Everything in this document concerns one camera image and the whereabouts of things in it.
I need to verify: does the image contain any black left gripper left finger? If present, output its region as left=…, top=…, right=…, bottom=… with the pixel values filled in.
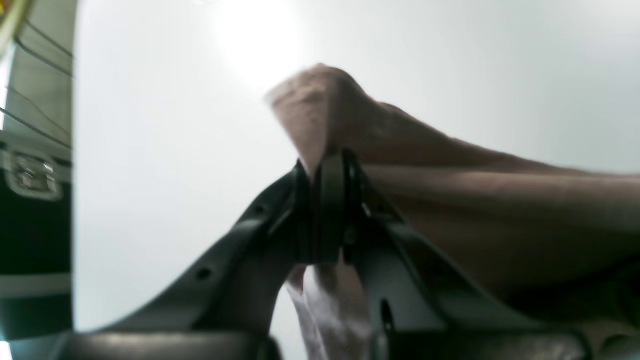
left=57, top=162, right=313, bottom=360

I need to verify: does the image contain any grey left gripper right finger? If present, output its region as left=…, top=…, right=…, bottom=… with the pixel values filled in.
left=320, top=152, right=591, bottom=360

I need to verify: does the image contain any mauve brown T-shirt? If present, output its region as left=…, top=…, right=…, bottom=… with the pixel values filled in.
left=267, top=64, right=640, bottom=360

